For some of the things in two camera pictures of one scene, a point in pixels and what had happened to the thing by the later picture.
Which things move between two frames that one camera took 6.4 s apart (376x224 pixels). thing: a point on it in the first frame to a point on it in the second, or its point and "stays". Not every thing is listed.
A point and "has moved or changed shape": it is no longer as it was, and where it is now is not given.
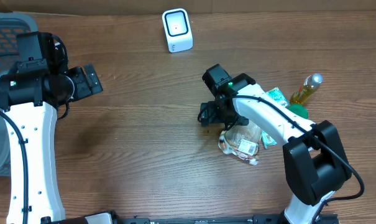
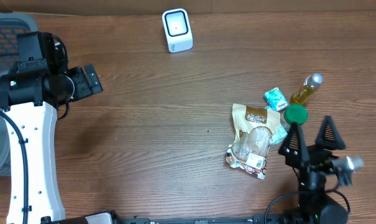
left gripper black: x=92 y=79 stays
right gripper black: x=212 y=116 to x=304 y=156
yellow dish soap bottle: x=311 y=84 stays
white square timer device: x=178 y=30 stays
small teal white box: x=276 y=94 stays
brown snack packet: x=243 y=139 has moved or changed shape
